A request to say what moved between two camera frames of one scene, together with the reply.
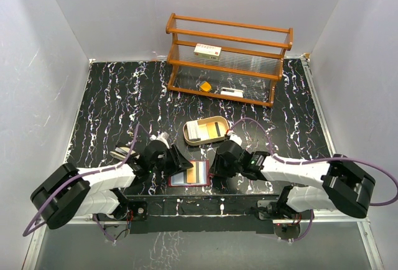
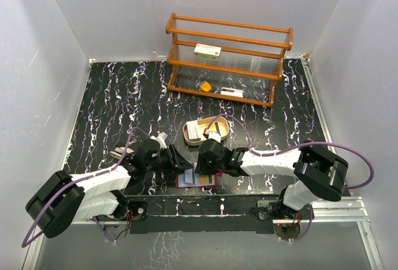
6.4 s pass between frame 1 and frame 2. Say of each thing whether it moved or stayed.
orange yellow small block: stayed
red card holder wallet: moved
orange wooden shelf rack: stayed
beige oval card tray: stayed
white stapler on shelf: stayed
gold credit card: moved
